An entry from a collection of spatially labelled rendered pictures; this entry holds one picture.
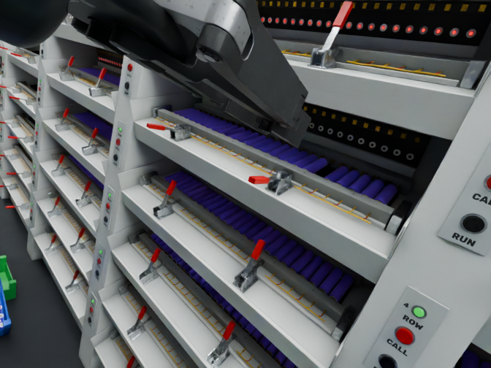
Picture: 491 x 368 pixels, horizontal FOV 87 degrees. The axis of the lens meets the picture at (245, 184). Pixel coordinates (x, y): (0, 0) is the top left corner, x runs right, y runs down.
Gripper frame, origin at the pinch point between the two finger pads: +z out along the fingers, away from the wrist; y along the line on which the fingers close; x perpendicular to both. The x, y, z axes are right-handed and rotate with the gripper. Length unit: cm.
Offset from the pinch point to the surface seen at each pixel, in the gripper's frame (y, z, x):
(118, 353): 40, 34, 80
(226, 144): 20.4, 19.6, 4.2
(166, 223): 28.2, 20.6, 26.2
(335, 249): -6.8, 17.1, 11.0
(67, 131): 100, 23, 25
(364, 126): 0.1, 28.1, -8.5
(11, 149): 187, 30, 62
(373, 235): -10.0, 18.2, 7.0
